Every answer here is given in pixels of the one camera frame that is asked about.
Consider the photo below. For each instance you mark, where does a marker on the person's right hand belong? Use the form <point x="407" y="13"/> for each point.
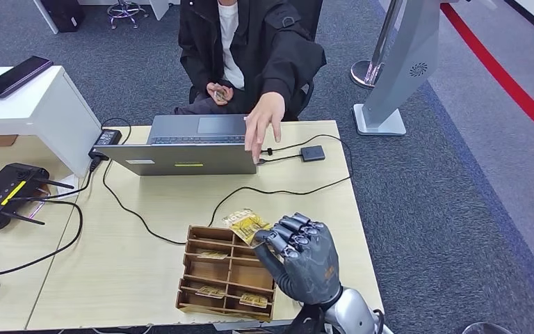
<point x="218" y="87"/>

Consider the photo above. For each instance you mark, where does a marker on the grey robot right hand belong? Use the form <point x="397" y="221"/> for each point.
<point x="308" y="267"/>

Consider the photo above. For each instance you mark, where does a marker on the person's left hand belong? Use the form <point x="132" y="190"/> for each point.
<point x="264" y="113"/>

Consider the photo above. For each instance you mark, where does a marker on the wooden card organizer box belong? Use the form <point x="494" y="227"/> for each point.
<point x="207" y="272"/>

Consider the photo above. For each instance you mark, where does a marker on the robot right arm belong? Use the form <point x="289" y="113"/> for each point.
<point x="352" y="315"/>

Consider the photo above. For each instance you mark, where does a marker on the person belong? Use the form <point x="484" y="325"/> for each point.
<point x="271" y="50"/>

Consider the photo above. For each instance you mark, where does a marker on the small black square device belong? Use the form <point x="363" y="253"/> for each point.
<point x="313" y="153"/>

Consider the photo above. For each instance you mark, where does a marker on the grey laptop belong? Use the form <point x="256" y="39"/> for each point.
<point x="179" y="159"/>

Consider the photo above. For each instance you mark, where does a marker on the white furniture panel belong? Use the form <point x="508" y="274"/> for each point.
<point x="161" y="7"/>

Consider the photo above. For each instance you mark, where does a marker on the black laptop power adapter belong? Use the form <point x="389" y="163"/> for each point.
<point x="108" y="137"/>

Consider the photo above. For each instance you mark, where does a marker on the chrome stool base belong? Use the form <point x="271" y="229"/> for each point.
<point x="125" y="8"/>

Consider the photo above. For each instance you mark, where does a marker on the grey kiosk stand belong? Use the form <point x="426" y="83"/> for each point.
<point x="405" y="69"/>

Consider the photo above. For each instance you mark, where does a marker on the black cabinet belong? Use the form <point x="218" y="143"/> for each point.
<point x="62" y="14"/>

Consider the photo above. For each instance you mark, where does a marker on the white furniture leg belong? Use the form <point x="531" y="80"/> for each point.
<point x="46" y="16"/>

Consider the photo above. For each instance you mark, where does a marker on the clear round dome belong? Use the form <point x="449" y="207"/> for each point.
<point x="488" y="328"/>

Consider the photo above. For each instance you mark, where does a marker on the white desk riser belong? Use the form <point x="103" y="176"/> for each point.
<point x="27" y="110"/>

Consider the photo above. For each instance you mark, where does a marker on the black smartphone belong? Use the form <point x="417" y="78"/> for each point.
<point x="16" y="76"/>

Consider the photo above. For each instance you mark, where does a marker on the chrome stanchion post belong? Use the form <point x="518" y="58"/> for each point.
<point x="363" y="71"/>

